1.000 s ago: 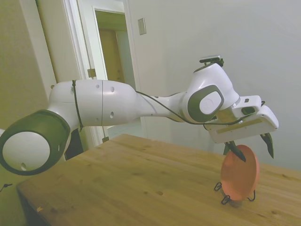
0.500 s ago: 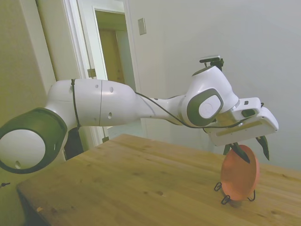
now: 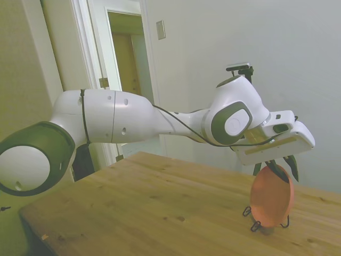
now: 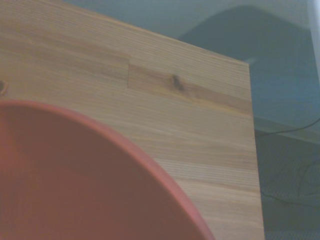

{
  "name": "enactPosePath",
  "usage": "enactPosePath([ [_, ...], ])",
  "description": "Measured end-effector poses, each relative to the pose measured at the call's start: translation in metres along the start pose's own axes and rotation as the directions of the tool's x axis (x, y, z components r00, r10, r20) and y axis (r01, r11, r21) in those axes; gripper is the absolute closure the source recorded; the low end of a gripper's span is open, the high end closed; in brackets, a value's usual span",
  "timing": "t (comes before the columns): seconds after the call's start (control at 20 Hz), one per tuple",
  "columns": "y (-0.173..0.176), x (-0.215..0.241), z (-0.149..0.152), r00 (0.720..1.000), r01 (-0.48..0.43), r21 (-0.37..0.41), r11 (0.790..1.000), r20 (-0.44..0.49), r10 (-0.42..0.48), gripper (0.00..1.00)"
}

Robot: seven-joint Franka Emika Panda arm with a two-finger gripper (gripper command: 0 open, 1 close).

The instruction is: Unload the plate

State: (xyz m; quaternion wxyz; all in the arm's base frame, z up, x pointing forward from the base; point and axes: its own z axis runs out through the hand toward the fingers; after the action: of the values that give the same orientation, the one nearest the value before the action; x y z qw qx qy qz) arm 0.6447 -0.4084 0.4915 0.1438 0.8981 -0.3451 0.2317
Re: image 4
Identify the pink round plate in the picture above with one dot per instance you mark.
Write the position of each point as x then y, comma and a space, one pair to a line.
75, 180

